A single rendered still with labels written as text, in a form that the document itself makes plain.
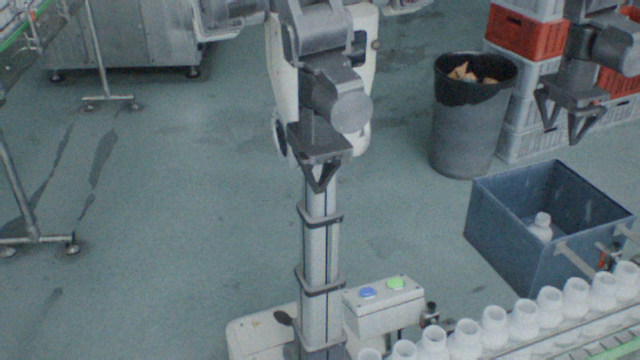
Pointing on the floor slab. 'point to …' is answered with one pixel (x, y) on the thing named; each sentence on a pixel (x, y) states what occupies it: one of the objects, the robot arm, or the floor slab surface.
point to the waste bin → (468, 112)
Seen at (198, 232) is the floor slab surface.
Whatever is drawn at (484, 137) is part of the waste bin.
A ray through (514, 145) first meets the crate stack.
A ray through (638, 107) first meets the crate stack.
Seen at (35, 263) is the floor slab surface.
